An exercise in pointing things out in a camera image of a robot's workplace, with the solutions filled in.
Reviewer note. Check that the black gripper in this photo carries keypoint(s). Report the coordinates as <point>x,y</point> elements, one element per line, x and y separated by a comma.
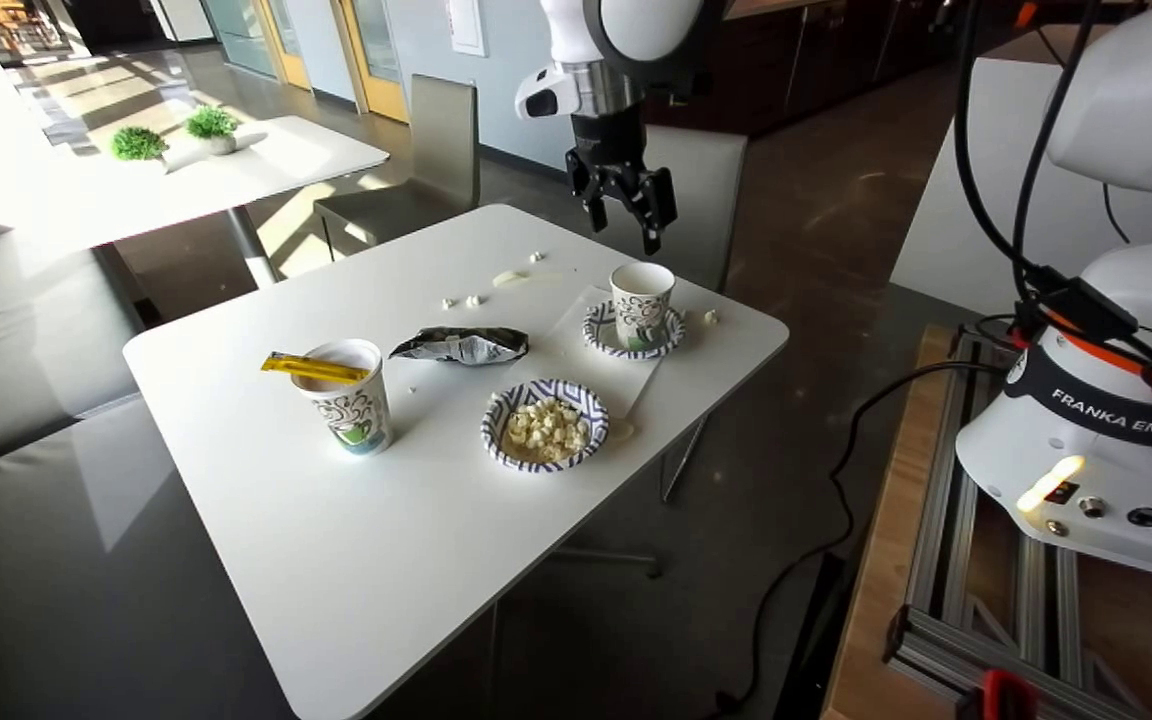
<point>608,155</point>

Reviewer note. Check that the black yellow snack bag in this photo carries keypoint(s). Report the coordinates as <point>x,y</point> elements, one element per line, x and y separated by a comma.
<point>460,350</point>

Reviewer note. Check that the printed styrofoam cup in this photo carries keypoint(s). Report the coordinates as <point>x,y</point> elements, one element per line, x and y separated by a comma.
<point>356,414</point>

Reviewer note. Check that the grey chair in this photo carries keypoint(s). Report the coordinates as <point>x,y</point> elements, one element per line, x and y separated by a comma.
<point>710,202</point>
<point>441,132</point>

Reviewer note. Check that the patterned ceramic mug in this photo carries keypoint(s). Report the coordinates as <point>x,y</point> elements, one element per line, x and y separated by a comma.
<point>641,307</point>

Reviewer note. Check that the popcorn piece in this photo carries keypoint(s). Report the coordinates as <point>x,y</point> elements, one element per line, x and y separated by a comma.
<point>459,301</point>
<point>510,277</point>
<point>710,319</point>
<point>538,258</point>

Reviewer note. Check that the patterned saucer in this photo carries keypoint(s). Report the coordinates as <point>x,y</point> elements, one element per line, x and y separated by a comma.
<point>603,333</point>

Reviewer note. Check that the popcorn heap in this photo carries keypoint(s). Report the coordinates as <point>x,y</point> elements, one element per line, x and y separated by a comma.
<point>545,428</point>

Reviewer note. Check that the blue patterned bowl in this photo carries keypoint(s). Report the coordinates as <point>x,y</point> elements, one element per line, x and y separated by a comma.
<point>510,445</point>

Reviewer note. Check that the yellow framed doors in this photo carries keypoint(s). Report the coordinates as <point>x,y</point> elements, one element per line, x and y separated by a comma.
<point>377,54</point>

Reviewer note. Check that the yellow stick packet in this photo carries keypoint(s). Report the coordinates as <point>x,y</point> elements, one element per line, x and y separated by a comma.
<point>311,364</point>

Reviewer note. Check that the green plant white pot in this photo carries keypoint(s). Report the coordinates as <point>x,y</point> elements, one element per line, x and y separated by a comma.
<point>214,122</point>

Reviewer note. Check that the wooden board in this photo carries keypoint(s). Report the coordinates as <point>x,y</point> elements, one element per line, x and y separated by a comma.
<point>871,627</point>

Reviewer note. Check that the small green plant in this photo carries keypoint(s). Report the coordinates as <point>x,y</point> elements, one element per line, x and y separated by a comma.
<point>137,142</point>

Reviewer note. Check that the white side table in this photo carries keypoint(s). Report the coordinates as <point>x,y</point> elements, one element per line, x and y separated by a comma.
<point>99,202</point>

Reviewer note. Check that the red clamp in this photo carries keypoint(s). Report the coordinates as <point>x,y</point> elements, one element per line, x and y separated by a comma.
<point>1004,697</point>

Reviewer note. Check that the upholstered bench seat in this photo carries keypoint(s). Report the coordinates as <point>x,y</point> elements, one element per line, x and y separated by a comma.
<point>42,562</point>

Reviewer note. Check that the white wall paper sheet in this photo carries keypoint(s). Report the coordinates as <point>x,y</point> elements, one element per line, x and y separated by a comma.
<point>466,26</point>

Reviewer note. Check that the white table leg frame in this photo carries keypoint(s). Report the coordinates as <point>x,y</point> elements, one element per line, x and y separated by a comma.
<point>687,461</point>

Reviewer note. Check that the white pedestal box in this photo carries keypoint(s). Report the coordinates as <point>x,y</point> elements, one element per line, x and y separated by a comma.
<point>929,202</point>

